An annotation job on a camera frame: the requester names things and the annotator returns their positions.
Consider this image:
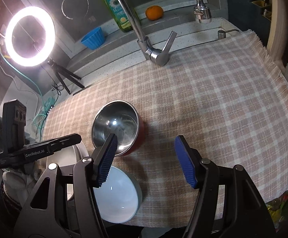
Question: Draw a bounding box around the white pale blue bowl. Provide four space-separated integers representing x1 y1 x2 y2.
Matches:
93 166 143 224

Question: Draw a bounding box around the orange fruit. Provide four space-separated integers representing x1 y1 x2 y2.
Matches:
145 5 164 21

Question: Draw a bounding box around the ring light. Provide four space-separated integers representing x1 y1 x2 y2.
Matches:
5 6 56 67

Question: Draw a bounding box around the black cable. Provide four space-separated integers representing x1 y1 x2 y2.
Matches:
50 74 64 105

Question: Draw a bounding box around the green dish soap bottle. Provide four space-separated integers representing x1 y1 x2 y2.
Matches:
104 0 133 33

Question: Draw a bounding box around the chrome kitchen faucet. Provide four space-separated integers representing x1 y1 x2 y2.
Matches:
110 0 178 67

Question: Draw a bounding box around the blue silicone cup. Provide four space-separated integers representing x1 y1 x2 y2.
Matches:
81 27 105 50

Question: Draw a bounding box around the black power strip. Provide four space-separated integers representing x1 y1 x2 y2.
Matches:
45 104 55 115

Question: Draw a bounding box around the checkered beige table cloth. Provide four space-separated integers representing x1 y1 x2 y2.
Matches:
43 31 288 227

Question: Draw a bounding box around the black tripod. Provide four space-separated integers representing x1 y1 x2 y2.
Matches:
46 58 85 95

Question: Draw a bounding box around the teal cable coil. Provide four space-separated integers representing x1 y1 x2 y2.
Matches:
0 52 57 135

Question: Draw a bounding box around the dark blue knife block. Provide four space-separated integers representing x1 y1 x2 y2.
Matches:
227 0 272 46

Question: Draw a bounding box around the white cable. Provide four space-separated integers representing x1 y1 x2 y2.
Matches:
0 17 41 115

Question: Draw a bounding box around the small steel red bowl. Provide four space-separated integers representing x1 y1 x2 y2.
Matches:
91 100 145 157

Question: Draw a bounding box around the left gloved hand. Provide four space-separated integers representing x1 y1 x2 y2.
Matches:
2 162 45 206

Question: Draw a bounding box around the white plate gold leaf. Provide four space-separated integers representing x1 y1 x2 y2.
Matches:
38 142 89 201

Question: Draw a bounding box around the faucet spray hose head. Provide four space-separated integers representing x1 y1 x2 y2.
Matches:
194 0 212 24

